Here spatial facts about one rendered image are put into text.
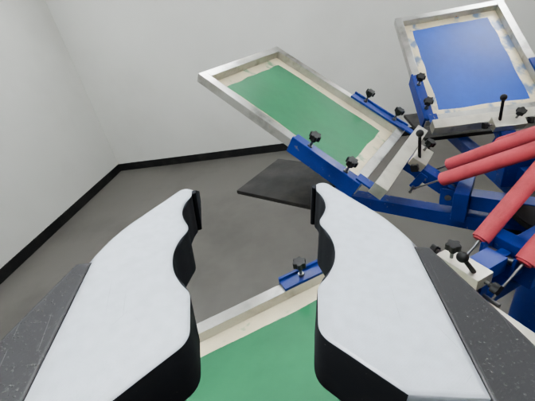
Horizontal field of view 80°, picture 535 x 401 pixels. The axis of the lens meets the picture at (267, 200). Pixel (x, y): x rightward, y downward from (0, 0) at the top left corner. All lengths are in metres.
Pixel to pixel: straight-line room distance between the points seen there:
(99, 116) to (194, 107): 1.39
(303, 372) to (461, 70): 1.71
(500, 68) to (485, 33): 0.28
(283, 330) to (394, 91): 3.85
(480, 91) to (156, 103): 3.83
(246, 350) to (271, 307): 0.15
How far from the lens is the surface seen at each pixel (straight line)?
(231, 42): 4.33
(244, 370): 0.94
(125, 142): 5.19
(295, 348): 0.94
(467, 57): 2.17
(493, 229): 1.15
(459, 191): 1.37
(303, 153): 1.21
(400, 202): 1.51
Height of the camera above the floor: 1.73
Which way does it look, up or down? 30 degrees down
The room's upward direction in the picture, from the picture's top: 11 degrees counter-clockwise
